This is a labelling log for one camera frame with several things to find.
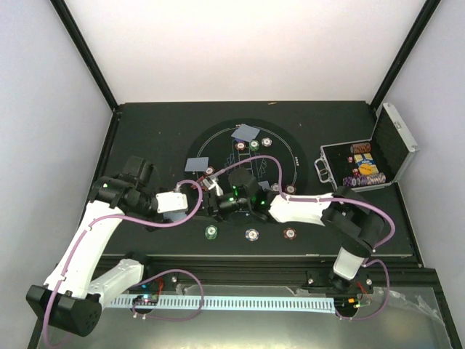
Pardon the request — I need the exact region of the blue playing card deck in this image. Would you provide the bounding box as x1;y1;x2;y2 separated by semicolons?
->
163;212;187;222

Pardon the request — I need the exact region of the red white chip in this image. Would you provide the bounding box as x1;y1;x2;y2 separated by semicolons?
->
286;185;296;194
204;167;214;176
235;142;246;151

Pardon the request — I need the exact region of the red white chip top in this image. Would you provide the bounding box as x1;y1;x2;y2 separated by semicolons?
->
235;142;246;151

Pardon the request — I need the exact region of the green poker chip stack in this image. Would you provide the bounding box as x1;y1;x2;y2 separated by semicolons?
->
204;225;218;240

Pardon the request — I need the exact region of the brown poker chip stack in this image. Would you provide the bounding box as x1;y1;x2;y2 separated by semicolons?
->
283;228;296;240

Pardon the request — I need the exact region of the blue card top seat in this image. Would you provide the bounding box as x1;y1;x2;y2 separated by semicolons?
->
231;124;260;142

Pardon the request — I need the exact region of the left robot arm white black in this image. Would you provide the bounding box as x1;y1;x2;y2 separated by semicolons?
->
25;156;158;337

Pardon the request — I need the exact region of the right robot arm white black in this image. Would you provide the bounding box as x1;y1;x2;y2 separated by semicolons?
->
201;168;387;293

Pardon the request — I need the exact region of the round black poker mat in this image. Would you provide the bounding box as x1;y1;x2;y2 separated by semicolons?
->
185;119;309;222

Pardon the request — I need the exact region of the white perforated strip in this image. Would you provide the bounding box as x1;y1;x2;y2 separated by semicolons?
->
109;294;336;314

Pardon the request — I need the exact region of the purple chip row in case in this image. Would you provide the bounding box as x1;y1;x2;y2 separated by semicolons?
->
342;173;387;188

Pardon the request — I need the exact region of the orange yellow card box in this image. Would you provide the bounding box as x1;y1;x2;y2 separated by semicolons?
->
358;163;379;176

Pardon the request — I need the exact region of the blue card box in case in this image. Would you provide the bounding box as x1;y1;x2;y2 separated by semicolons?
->
353;153;374;166

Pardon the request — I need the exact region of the brown chip row in case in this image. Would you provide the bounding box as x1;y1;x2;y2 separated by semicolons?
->
350;143;371;154

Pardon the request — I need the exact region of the aluminium poker case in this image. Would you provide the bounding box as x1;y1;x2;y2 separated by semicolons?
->
314;103;419;192

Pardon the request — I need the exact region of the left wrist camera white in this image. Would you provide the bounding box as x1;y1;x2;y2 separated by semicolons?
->
155;191;188;214

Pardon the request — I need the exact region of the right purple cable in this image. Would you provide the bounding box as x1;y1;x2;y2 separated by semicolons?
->
214;155;397;321

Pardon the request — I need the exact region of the purple cable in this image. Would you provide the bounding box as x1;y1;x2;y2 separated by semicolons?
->
214;155;397;321
41;180;205;348

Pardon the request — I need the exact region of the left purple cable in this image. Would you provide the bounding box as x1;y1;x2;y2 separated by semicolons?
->
41;180;205;348

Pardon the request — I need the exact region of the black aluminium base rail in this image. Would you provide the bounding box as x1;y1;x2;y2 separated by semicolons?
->
112;254;375;292

